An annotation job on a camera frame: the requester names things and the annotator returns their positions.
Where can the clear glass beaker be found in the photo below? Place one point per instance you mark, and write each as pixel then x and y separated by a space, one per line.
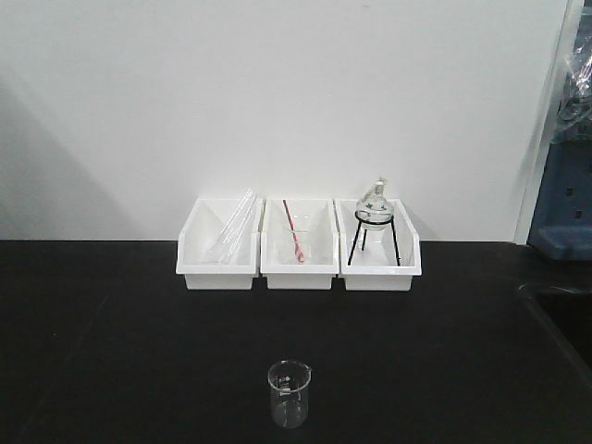
pixel 288 382

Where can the small beaker in bin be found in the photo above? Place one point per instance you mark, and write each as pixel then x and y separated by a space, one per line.
pixel 305 239

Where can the middle white plastic bin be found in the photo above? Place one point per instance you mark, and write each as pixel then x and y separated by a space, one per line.
pixel 316 215

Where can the white plastic bin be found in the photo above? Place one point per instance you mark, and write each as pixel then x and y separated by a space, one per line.
pixel 375 268
pixel 316 215
pixel 199 232

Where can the red stirring rod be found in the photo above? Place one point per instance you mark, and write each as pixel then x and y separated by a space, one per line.
pixel 297 247

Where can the round glass flask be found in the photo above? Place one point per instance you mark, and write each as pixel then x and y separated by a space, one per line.
pixel 373 209

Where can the left white plastic bin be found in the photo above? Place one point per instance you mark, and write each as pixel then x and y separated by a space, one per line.
pixel 199 232

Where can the clear glass rods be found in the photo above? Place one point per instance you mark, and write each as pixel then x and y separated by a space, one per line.
pixel 229 238

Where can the right white plastic bin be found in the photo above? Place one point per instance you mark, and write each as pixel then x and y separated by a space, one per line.
pixel 375 268

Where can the black tripod stand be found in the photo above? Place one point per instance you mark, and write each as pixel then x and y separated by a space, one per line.
pixel 363 231

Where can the blue equipment at right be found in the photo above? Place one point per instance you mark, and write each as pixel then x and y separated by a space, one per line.
pixel 561 226

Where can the clear plastic bag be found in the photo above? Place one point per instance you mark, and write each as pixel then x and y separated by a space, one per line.
pixel 574 114

